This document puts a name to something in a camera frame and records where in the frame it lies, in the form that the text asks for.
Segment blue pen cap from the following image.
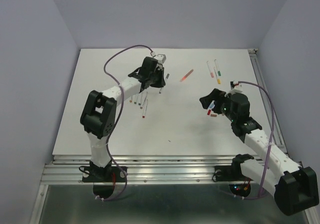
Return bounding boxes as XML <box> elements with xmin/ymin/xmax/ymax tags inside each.
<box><xmin>209</xmin><ymin>101</ymin><xmax>215</xmax><ymax>109</ymax></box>

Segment brown capped marker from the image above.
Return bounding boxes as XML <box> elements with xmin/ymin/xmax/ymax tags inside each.
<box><xmin>140</xmin><ymin>92</ymin><xmax>148</xmax><ymax>109</ymax></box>

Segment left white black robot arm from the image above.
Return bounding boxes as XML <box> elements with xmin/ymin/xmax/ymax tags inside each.
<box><xmin>80</xmin><ymin>54</ymin><xmax>166</xmax><ymax>181</ymax></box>

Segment right side aluminium rail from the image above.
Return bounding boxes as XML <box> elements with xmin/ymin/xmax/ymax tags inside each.
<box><xmin>248</xmin><ymin>49</ymin><xmax>286</xmax><ymax>148</ymax></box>

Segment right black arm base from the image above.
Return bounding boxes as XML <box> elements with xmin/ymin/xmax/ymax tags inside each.
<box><xmin>212</xmin><ymin>154</ymin><xmax>258</xmax><ymax>182</ymax></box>

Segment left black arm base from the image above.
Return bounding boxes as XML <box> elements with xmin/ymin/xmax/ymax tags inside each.
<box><xmin>78</xmin><ymin>164</ymin><xmax>126</xmax><ymax>183</ymax></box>

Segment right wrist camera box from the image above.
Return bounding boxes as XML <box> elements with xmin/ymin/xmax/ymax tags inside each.
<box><xmin>224</xmin><ymin>81</ymin><xmax>243</xmax><ymax>97</ymax></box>

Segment green capped marker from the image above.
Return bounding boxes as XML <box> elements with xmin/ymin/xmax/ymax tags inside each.
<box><xmin>214</xmin><ymin>59</ymin><xmax>222</xmax><ymax>76</ymax></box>

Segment orange highlighter pen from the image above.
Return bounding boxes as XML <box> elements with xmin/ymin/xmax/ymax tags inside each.
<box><xmin>180</xmin><ymin>69</ymin><xmax>194</xmax><ymax>82</ymax></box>

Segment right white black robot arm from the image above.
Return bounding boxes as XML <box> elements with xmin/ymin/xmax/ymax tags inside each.
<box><xmin>199</xmin><ymin>88</ymin><xmax>320</xmax><ymax>215</ymax></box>

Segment pink capped marker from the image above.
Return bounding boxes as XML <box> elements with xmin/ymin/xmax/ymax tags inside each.
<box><xmin>206</xmin><ymin>61</ymin><xmax>215</xmax><ymax>78</ymax></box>

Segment aluminium rail frame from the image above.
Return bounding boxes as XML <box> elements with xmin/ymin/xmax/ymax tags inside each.
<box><xmin>30</xmin><ymin>155</ymin><xmax>320</xmax><ymax>223</ymax></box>

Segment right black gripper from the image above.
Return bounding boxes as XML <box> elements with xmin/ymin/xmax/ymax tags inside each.
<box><xmin>199</xmin><ymin>88</ymin><xmax>236</xmax><ymax>122</ymax></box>

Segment yellow capped marker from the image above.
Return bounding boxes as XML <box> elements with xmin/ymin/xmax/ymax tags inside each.
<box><xmin>213</xmin><ymin>67</ymin><xmax>221</xmax><ymax>85</ymax></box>

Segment red capped marker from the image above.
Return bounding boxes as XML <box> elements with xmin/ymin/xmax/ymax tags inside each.
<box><xmin>142</xmin><ymin>99</ymin><xmax>148</xmax><ymax>118</ymax></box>

